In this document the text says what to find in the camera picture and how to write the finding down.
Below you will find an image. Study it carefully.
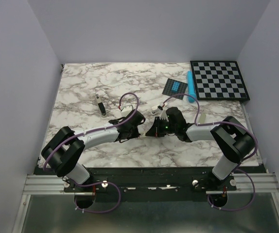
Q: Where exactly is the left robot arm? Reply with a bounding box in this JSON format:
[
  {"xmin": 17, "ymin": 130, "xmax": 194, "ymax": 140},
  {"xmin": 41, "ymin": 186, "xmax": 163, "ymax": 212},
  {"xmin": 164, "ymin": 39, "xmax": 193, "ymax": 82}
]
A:
[{"xmin": 41, "ymin": 110, "xmax": 145, "ymax": 192}]

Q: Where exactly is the dark grey lego baseplate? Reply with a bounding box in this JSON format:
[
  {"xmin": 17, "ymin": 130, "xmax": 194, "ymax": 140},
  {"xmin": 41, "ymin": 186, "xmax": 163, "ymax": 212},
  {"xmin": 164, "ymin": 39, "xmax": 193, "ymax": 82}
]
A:
[{"xmin": 162, "ymin": 78, "xmax": 188, "ymax": 96}]

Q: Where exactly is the blue toy microphone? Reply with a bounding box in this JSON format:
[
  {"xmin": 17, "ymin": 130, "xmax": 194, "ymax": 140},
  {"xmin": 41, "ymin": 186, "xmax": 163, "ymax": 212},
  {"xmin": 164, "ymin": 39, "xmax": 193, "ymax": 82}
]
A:
[{"xmin": 187, "ymin": 71, "xmax": 196, "ymax": 103}]

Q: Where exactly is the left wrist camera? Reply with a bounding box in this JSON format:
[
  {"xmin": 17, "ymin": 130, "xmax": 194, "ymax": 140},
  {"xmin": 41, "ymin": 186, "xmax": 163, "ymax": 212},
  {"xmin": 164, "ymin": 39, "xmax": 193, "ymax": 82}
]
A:
[{"xmin": 121, "ymin": 104, "xmax": 134, "ymax": 117}]

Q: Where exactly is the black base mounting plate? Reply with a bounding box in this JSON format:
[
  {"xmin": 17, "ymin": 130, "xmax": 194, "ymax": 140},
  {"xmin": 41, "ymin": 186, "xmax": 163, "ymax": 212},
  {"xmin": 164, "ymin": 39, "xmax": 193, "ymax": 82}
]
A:
[{"xmin": 34, "ymin": 166, "xmax": 237, "ymax": 203}]

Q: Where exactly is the black white chessboard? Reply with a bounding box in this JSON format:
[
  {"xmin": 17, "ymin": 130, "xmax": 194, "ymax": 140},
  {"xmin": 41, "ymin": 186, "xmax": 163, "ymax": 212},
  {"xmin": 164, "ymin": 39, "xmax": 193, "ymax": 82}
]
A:
[{"xmin": 190, "ymin": 61, "xmax": 250, "ymax": 102}]

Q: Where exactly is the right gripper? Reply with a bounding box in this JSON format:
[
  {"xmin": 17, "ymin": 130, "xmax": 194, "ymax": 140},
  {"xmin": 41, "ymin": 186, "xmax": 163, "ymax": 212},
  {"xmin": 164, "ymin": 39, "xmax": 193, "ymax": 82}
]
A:
[{"xmin": 145, "ymin": 116, "xmax": 177, "ymax": 137}]

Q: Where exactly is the staple box sleeve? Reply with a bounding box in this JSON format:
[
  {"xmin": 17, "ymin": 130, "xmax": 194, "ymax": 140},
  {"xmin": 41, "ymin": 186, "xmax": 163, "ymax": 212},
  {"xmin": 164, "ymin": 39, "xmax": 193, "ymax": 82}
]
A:
[{"xmin": 139, "ymin": 131, "xmax": 147, "ymax": 137}]

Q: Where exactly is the black metal stapler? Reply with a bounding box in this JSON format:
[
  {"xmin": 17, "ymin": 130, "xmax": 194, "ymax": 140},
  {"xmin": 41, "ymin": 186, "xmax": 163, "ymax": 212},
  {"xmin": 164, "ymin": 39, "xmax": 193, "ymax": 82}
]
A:
[{"xmin": 95, "ymin": 94, "xmax": 107, "ymax": 117}]

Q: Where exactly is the blue lego brick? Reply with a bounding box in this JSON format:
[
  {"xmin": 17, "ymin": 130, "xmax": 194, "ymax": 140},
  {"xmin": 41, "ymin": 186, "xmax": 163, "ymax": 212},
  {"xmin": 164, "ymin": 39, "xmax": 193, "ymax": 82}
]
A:
[{"xmin": 171, "ymin": 82, "xmax": 180, "ymax": 92}]

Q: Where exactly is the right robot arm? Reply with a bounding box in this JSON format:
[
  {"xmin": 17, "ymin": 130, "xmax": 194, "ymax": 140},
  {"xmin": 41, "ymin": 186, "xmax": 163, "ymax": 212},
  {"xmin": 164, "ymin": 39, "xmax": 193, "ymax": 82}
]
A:
[{"xmin": 145, "ymin": 107, "xmax": 256, "ymax": 190}]

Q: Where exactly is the aluminium rail frame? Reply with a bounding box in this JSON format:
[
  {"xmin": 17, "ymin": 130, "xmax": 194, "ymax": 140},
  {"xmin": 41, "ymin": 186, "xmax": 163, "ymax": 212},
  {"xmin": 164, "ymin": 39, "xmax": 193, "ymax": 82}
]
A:
[{"xmin": 12, "ymin": 173, "xmax": 279, "ymax": 233}]

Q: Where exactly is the white stapler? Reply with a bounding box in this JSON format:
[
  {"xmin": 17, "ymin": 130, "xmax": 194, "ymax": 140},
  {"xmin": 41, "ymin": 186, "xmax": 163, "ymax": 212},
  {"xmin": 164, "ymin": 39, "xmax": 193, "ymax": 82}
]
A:
[{"xmin": 151, "ymin": 108, "xmax": 159, "ymax": 115}]

